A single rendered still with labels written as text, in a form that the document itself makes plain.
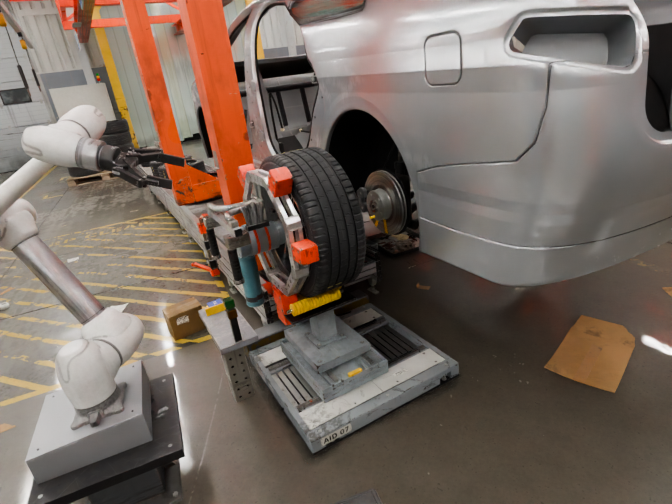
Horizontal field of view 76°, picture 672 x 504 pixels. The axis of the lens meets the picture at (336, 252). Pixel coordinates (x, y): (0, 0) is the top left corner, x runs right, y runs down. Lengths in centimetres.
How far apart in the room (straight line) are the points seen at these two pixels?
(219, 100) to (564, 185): 153
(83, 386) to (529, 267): 157
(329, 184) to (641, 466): 157
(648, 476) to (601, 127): 129
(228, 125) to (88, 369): 122
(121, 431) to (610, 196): 177
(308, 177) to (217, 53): 79
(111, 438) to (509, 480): 146
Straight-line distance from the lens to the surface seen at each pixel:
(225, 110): 222
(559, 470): 201
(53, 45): 1492
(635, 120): 143
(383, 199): 208
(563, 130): 135
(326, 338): 223
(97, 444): 188
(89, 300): 195
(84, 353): 180
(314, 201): 169
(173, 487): 210
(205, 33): 223
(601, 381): 243
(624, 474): 207
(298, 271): 175
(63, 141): 146
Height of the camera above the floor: 148
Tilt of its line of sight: 23 degrees down
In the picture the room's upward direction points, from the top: 8 degrees counter-clockwise
